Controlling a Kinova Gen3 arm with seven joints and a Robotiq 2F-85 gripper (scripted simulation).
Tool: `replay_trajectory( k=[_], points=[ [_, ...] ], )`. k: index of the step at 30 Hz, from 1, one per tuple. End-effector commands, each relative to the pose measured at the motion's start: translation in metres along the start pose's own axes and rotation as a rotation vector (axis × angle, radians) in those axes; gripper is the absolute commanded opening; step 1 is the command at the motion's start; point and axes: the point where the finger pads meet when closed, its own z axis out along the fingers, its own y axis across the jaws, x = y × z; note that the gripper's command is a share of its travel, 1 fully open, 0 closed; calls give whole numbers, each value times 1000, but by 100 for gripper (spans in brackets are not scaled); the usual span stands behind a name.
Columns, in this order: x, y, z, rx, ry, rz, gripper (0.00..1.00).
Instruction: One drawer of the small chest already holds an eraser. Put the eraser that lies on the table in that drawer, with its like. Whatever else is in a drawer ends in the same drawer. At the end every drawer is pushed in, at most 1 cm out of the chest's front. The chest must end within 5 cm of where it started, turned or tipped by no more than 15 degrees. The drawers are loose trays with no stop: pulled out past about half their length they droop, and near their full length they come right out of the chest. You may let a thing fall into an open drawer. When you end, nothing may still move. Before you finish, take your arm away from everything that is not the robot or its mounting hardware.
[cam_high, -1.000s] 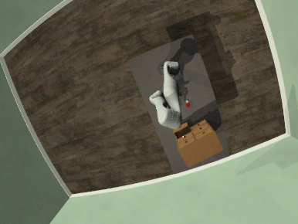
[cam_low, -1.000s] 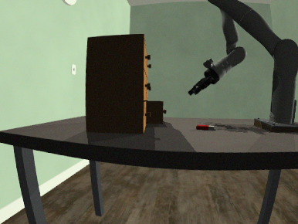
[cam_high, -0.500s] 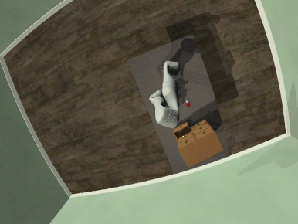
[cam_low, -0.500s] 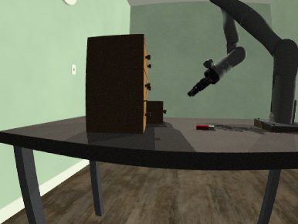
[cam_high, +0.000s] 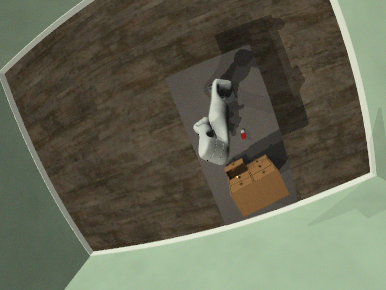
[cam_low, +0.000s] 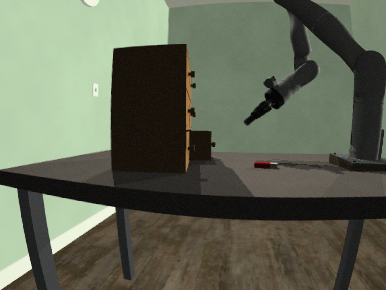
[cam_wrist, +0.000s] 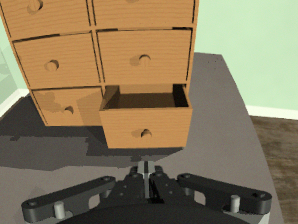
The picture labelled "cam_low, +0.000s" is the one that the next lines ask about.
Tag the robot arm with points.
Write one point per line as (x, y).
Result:
(369, 70)

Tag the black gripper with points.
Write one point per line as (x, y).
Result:
(272, 96)

